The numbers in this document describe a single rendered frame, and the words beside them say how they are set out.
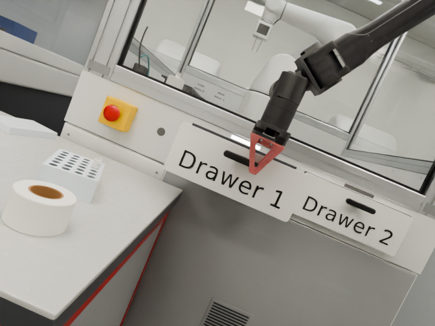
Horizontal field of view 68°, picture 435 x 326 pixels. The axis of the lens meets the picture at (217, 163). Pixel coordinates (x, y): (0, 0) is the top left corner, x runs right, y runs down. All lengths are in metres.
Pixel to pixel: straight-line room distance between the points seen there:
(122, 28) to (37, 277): 0.71
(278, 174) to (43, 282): 0.48
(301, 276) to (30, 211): 0.71
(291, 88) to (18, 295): 0.51
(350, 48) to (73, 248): 0.54
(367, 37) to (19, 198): 0.58
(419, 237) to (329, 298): 0.28
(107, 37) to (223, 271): 0.69
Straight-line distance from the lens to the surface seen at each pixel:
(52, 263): 0.38
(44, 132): 0.87
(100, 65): 0.93
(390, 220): 0.93
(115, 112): 0.82
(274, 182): 0.69
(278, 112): 0.62
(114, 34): 0.93
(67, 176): 0.54
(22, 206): 0.41
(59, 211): 0.41
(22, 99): 1.43
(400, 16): 0.66
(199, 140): 0.68
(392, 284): 1.01
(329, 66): 0.65
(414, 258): 1.00
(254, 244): 0.89
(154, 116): 0.87
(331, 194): 0.87
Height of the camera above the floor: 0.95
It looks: 6 degrees down
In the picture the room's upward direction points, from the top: 23 degrees clockwise
